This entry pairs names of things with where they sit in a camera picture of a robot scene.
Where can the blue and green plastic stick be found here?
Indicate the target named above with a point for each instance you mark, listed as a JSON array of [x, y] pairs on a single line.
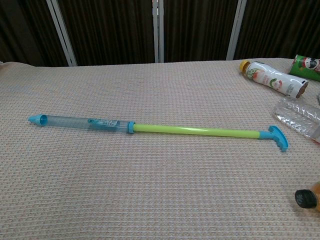
[[175, 129]]

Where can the beige woven tablecloth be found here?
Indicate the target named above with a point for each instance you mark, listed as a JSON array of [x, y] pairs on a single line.
[[150, 187]]

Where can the black pleated screen panel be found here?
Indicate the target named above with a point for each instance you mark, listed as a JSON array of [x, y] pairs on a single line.
[[197, 30], [107, 30], [282, 27], [22, 30]]

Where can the white bottle with yellow cap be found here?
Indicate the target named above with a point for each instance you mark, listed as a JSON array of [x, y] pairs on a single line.
[[270, 77]]

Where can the clear crushed water bottle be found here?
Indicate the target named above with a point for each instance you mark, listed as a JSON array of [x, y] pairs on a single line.
[[297, 115]]

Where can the green Pringles can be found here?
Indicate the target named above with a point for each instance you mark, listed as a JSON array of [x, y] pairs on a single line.
[[305, 67]]

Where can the orange juice bottle black cap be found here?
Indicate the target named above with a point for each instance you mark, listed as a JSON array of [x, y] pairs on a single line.
[[303, 198]]

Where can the white screen frame post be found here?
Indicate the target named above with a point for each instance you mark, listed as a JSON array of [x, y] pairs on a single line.
[[236, 30], [61, 32], [157, 30]]

